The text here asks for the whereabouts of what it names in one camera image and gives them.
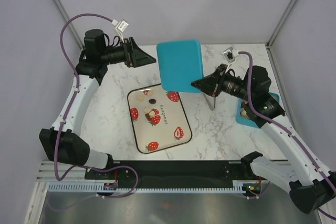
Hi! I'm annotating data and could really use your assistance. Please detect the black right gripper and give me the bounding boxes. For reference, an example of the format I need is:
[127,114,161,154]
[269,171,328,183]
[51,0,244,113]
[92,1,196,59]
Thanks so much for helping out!
[192,63,254,102]

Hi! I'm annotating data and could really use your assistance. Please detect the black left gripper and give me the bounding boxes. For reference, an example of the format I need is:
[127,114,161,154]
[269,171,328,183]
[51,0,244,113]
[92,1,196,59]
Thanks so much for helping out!
[100,38,155,68]

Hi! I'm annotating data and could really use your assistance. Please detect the metal tongs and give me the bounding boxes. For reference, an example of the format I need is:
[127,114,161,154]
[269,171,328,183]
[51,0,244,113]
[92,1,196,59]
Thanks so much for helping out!
[203,93,216,111]

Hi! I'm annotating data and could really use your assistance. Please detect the teal box lid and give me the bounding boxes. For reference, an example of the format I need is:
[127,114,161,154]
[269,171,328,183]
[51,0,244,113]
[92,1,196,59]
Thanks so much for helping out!
[156,39,204,93]

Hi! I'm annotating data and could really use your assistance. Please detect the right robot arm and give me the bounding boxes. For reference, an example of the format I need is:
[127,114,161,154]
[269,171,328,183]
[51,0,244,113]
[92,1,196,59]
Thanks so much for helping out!
[191,64,335,214]

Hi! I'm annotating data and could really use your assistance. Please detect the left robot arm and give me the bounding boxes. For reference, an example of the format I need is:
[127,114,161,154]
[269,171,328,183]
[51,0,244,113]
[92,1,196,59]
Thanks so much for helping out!
[39,29,156,179]

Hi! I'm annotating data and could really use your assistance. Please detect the brown square chocolate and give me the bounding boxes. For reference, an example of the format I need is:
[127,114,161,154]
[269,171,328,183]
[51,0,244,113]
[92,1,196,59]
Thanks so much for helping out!
[145,114,151,121]

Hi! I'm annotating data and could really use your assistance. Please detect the teal chocolate box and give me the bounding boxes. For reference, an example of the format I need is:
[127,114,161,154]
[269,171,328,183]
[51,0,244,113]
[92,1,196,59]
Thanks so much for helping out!
[236,92,280,128]

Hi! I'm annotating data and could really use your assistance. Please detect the strawberry print serving tray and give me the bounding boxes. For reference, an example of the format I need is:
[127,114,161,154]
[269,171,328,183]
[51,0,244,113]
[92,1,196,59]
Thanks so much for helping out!
[127,84,192,154]

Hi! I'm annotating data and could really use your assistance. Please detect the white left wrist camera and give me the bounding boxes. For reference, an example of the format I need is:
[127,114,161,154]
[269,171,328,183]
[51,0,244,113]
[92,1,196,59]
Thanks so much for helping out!
[111,19,129,42]

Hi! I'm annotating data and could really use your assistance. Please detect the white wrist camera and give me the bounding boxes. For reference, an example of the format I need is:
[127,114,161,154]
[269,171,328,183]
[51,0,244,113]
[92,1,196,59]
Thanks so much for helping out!
[111,19,129,42]
[223,47,239,68]

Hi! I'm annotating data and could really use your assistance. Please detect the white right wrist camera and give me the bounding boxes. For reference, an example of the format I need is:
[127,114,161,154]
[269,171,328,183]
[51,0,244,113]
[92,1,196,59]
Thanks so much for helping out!
[223,47,239,68]

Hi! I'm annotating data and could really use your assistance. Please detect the aluminium frame post right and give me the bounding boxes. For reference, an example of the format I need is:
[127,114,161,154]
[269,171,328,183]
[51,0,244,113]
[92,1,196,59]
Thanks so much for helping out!
[265,0,299,50]

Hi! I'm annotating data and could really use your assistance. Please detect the aluminium frame post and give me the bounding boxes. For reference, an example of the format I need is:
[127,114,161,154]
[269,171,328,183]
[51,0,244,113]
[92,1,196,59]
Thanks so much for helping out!
[51,0,83,49]
[265,0,299,50]

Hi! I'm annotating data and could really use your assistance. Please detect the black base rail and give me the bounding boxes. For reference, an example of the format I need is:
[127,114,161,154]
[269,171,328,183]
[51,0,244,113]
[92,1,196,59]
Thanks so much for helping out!
[84,159,272,189]

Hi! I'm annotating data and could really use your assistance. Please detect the aluminium frame post left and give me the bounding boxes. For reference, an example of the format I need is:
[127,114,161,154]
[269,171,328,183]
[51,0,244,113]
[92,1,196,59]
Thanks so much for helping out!
[51,0,83,49]

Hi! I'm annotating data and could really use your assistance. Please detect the white cable duct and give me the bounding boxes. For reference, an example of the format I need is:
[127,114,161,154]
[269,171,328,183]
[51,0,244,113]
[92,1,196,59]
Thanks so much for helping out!
[48,181,256,194]

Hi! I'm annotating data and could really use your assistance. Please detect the aluminium front rail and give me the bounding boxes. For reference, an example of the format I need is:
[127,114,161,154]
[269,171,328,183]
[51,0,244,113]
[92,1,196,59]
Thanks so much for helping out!
[37,161,86,182]

